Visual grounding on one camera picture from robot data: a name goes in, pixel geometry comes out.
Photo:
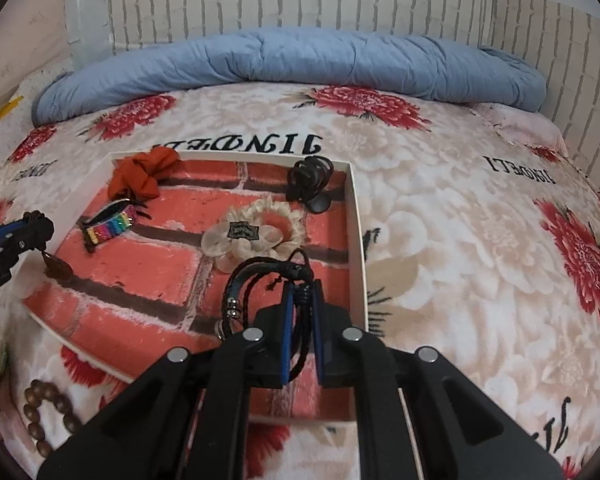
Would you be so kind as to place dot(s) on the brown leaf hair clip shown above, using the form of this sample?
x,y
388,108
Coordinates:
x,y
57,266

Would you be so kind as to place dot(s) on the pink pillow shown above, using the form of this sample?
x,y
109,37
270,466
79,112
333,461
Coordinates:
x,y
525,125

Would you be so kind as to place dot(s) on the clear plastic sheet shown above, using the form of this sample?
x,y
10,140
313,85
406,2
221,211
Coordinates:
x,y
85,10

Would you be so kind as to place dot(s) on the yellow-edged wooden board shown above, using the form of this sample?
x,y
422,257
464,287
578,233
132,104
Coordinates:
x,y
0,112

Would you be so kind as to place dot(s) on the cream scrunchie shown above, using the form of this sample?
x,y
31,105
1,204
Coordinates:
x,y
240,245

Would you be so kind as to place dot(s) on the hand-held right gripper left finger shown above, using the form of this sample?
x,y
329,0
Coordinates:
x,y
286,340

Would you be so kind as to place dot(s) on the white box with brick lining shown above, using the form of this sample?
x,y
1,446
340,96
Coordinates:
x,y
130,270

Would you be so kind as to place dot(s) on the orange scrunchie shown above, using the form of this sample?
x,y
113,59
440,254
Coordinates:
x,y
135,177

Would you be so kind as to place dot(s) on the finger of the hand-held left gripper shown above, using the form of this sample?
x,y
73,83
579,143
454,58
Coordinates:
x,y
5,228
30,240

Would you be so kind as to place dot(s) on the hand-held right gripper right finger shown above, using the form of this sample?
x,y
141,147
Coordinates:
x,y
320,335

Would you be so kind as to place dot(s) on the dark hair claw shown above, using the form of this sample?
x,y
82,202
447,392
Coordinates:
x,y
307,177

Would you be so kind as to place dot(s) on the blue rolled quilt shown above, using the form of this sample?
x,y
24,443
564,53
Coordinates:
x,y
280,60

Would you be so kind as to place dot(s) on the rainbow striped hair clip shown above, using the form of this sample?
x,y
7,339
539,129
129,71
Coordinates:
x,y
110,227

